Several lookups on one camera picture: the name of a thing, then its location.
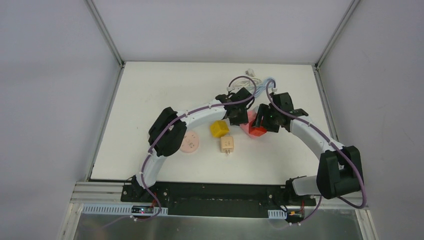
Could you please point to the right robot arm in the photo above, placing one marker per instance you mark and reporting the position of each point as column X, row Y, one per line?
column 339, row 169

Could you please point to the beige cube socket adapter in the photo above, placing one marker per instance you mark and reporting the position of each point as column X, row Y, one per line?
column 227, row 145

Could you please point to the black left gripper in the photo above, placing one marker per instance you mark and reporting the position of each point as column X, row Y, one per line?
column 238, row 116

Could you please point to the yellow cube socket adapter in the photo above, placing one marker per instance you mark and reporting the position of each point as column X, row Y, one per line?
column 219, row 129

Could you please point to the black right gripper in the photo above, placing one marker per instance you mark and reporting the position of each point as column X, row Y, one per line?
column 265, row 120

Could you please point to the round pink socket base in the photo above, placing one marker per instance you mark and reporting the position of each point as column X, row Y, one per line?
column 190, row 142

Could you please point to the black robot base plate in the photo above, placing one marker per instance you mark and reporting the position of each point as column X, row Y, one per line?
column 215, row 199

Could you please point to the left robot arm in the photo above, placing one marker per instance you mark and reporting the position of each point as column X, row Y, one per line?
column 167, row 133

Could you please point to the red cube socket adapter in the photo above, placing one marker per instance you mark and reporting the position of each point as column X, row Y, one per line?
column 255, row 132

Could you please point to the pink triangular power socket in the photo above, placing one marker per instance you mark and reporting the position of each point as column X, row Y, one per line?
column 246, row 126

